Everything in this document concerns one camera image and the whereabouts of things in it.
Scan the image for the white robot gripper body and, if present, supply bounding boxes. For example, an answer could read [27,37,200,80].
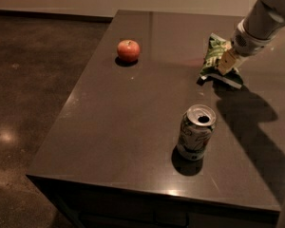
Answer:
[231,21,272,57]

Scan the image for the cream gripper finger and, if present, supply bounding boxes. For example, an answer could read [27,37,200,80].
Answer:
[218,48,241,75]

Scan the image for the green jalapeno chip bag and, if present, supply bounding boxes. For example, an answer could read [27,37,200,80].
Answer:
[199,33,243,89]

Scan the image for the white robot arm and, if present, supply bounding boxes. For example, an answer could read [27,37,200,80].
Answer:
[218,0,285,75]

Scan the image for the opened 7up soda can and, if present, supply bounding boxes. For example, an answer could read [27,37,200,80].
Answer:
[177,104,217,162]

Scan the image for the red apple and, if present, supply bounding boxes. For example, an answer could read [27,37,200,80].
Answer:
[117,40,141,63]

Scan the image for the dark counter cabinet base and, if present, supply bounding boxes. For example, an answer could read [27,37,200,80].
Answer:
[28,175,279,228]

